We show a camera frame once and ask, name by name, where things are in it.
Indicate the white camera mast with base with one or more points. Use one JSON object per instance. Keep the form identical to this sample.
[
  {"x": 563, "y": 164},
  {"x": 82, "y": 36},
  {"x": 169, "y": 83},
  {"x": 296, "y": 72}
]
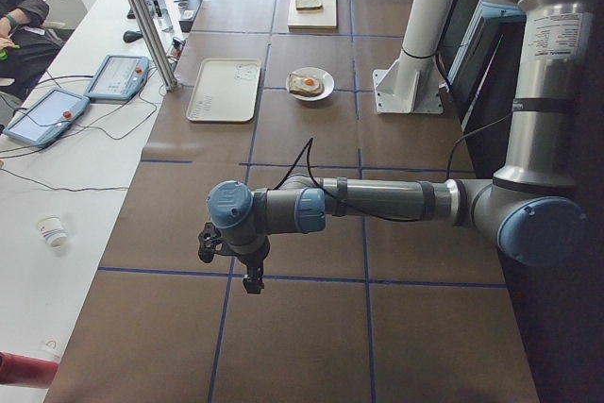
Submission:
[{"x": 411, "y": 84}]

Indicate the white round plate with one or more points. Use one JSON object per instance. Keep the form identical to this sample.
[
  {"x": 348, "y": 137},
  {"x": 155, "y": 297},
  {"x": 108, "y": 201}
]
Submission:
[{"x": 325, "y": 76}]

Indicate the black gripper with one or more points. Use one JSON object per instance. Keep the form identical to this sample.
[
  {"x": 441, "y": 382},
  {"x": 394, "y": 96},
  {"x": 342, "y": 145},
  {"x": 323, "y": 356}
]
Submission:
[{"x": 250, "y": 260}]

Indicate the white paper cup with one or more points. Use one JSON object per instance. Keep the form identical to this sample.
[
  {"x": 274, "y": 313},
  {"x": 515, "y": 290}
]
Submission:
[{"x": 52, "y": 230}]

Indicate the aluminium frame post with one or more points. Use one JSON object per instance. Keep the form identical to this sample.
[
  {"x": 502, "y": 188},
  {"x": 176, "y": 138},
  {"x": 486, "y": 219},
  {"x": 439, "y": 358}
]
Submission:
[{"x": 154, "y": 44}]

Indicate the blue teach pendant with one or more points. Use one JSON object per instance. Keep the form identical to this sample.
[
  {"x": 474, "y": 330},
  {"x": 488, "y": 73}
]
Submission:
[
  {"x": 45, "y": 121},
  {"x": 118, "y": 79}
]

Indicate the brown bread slice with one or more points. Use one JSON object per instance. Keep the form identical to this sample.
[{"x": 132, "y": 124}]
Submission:
[{"x": 308, "y": 5}]

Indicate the red cylinder object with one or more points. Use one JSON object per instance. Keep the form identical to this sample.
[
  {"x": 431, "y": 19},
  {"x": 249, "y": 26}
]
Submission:
[{"x": 17, "y": 370}]

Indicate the toast with fried egg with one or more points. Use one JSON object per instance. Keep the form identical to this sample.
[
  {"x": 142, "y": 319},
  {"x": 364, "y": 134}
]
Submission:
[{"x": 304, "y": 85}]

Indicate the light wooden cutting board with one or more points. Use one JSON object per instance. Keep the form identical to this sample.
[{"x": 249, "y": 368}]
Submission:
[{"x": 326, "y": 18}]

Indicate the far blue teach pendant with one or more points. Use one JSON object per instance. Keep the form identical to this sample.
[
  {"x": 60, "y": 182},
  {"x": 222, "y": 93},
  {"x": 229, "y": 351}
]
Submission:
[{"x": 118, "y": 79}]

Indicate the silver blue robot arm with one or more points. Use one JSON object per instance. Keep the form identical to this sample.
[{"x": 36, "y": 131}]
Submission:
[{"x": 526, "y": 209}]

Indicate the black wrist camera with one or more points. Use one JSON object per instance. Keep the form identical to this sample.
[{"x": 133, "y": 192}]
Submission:
[{"x": 211, "y": 243}]

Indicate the black computer mouse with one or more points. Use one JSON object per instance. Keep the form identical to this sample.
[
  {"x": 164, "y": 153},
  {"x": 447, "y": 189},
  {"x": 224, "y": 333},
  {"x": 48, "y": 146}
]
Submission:
[{"x": 131, "y": 36}]

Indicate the cream bear serving tray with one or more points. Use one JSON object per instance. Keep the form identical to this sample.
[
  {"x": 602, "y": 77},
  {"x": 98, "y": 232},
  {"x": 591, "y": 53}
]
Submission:
[{"x": 225, "y": 91}]

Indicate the near blue teach pendant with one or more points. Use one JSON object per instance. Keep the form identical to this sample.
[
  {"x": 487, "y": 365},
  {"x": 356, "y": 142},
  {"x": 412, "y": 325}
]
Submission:
[{"x": 45, "y": 121}]

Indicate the seated person in black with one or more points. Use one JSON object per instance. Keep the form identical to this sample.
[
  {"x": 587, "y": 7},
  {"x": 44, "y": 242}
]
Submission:
[{"x": 30, "y": 48}]

